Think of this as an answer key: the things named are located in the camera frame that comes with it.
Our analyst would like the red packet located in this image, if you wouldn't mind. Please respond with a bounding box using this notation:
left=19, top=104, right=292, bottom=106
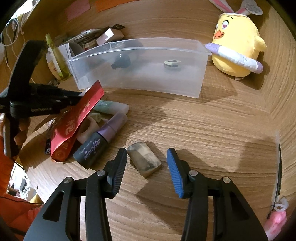
left=50, top=80, right=104, bottom=162

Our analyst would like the teal white tube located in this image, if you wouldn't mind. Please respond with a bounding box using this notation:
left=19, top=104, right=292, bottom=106
left=93, top=100, right=130, bottom=115

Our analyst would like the dark green glass jar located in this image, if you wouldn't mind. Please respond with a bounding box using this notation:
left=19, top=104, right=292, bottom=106
left=111, top=53, right=131, bottom=69

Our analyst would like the small white black cube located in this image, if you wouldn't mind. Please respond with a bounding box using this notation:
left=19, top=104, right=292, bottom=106
left=164, top=59, right=182, bottom=69

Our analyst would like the white tape roll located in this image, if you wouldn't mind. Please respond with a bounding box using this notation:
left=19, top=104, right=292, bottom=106
left=76, top=116, right=100, bottom=144

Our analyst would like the left hand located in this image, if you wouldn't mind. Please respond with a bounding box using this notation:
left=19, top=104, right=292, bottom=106
left=0, top=113, right=31, bottom=147

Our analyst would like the pink fluffy item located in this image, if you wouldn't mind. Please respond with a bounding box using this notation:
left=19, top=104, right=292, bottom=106
left=263, top=196, right=289, bottom=240

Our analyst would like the beige cream tube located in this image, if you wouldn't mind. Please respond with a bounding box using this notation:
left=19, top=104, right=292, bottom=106
left=46, top=52, right=61, bottom=81

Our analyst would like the stack of books and papers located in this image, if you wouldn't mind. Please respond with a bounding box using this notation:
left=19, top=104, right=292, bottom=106
left=58, top=27, right=107, bottom=59

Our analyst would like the pink sticky note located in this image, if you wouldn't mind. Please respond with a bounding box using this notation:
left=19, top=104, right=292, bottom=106
left=65, top=0, right=91, bottom=21

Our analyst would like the small white pink box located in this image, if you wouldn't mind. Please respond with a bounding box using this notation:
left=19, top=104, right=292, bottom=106
left=96, top=28, right=124, bottom=46

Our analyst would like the orange sticky note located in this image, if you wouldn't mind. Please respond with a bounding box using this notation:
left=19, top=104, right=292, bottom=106
left=95, top=0, right=137, bottom=13

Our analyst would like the clear plastic storage bin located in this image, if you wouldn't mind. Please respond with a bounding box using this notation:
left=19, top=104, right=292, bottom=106
left=68, top=38, right=211, bottom=98

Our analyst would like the yellow chick plush toy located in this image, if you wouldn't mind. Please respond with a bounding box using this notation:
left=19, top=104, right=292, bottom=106
left=205, top=1, right=266, bottom=79

